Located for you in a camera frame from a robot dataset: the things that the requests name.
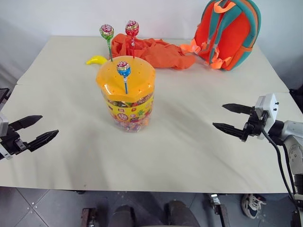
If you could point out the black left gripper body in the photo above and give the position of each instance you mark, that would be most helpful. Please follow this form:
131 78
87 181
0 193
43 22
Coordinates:
14 142

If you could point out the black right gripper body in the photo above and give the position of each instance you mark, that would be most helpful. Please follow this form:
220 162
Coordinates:
254 125

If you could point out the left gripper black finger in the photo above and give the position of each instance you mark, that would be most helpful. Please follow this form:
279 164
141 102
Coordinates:
43 139
27 120

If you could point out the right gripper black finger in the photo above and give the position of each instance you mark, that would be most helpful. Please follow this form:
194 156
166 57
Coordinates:
230 130
239 108

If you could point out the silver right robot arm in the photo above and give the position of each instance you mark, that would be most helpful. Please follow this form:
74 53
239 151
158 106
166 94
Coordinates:
293 128

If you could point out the blue wrapped lollipop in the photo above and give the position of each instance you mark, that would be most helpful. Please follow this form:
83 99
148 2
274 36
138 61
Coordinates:
123 68

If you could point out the green wrapped lollipop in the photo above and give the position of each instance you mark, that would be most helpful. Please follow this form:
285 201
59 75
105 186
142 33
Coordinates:
106 30

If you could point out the red wrapped lollipop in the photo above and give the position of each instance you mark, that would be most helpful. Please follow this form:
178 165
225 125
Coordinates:
131 28

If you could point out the black box-shaped object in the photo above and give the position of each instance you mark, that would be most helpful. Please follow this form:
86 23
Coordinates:
3 97

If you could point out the orange and teal backpack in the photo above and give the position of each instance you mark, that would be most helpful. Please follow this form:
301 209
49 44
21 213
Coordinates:
236 42

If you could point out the white and blue sneaker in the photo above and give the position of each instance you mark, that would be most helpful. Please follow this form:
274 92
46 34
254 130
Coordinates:
252 205

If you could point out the dark metal table foot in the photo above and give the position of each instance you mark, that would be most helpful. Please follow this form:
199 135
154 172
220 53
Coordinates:
220 210
88 216

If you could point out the yellow toy banana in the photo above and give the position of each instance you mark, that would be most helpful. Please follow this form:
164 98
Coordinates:
95 59

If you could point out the candy jar with orange lid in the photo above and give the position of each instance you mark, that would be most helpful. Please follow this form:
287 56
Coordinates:
132 113

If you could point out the crumpled orange cloth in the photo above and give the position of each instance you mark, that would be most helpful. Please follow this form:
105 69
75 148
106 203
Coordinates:
161 54

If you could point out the dark rounded shape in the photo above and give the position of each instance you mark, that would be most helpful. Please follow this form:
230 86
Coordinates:
182 212
123 216

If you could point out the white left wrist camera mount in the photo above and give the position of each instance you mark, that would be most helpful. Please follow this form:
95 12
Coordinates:
2 123

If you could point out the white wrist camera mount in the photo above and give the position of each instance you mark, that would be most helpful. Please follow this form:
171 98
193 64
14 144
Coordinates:
2 123
270 104

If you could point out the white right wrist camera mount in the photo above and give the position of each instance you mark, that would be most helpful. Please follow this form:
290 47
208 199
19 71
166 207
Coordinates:
270 104

